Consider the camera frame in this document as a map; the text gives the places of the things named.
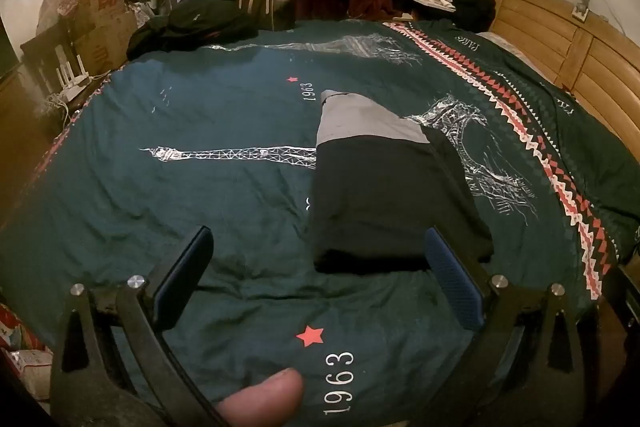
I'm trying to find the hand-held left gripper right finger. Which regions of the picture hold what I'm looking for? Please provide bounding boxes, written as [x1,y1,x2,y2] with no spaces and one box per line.
[424,227,601,427]

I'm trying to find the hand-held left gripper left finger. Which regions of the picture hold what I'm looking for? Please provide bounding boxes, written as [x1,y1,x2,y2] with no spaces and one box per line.
[50,225,226,427]

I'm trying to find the black and grey hoodie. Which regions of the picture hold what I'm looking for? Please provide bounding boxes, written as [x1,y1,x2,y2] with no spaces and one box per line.
[307,89,496,275]

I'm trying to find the person's left hand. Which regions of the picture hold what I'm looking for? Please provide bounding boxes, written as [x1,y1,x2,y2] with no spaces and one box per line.
[214,367,306,427]

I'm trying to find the green printed bedspread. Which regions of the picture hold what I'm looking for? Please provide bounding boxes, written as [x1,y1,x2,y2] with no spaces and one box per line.
[0,18,640,427]

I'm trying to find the red and white packets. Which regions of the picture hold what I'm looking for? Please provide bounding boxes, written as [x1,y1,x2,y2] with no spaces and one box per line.
[0,302,53,400]

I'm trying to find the white router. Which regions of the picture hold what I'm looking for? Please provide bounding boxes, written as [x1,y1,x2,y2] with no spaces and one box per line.
[50,47,92,105]

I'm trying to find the large cardboard box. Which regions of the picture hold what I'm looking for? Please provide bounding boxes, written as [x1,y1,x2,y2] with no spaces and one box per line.
[72,12,139,78]

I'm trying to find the wooden headboard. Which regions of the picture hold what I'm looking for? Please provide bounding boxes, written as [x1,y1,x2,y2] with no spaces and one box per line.
[487,0,640,168]

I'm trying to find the small cardboard box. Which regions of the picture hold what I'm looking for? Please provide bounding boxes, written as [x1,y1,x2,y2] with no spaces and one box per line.
[67,0,128,26]

